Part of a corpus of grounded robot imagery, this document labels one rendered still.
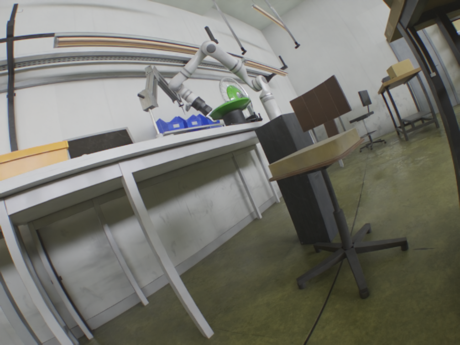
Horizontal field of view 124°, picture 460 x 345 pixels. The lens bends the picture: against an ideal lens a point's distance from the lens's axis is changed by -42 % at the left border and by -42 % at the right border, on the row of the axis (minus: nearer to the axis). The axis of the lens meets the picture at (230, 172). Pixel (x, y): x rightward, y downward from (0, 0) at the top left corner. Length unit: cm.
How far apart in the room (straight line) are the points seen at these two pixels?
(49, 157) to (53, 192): 15
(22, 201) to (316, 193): 141
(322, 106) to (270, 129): 36
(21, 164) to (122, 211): 111
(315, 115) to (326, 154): 49
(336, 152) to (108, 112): 184
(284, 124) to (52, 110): 181
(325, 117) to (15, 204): 142
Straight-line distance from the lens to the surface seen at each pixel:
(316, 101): 121
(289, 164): 85
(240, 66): 138
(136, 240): 181
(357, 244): 112
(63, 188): 82
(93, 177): 85
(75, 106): 205
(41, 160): 89
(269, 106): 140
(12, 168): 88
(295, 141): 127
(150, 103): 105
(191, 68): 133
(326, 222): 138
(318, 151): 77
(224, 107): 134
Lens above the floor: 66
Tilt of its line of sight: level
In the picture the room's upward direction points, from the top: 23 degrees counter-clockwise
